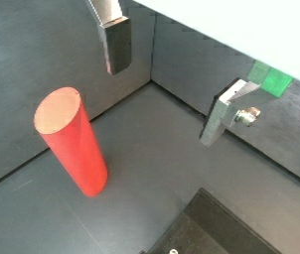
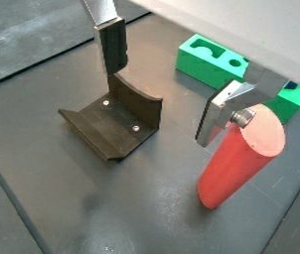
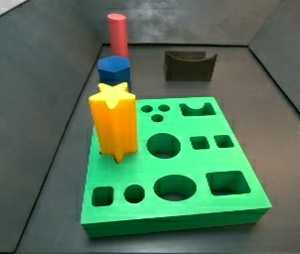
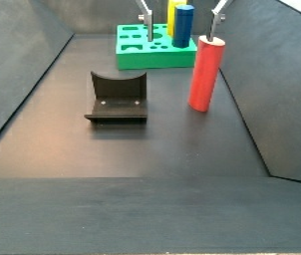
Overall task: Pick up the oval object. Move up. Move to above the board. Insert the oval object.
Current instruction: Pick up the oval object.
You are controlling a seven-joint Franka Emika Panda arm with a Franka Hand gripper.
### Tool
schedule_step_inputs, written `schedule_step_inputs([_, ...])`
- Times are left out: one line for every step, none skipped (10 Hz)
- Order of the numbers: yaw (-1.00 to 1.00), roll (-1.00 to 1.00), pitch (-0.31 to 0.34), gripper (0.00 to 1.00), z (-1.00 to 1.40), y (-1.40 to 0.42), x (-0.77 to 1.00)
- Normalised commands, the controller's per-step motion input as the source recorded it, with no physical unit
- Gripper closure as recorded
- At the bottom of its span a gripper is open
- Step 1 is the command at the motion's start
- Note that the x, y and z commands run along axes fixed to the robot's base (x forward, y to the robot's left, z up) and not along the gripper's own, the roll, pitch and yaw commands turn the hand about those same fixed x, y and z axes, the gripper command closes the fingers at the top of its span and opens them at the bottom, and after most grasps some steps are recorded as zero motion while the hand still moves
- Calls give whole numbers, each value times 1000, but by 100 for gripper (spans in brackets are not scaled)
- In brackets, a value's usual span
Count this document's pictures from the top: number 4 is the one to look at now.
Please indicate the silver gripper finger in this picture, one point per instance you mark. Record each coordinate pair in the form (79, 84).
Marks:
(146, 16)
(217, 17)

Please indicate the blue hexagonal peg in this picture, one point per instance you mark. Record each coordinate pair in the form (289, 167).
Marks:
(182, 25)

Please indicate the black curved holder stand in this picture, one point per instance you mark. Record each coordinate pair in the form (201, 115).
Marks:
(121, 99)

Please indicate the green shape sorting board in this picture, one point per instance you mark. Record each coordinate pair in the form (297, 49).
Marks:
(137, 53)

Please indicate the red oval cylinder peg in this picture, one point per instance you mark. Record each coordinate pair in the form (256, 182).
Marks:
(208, 60)

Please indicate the yellow star peg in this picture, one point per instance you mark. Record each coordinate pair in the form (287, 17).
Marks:
(172, 4)

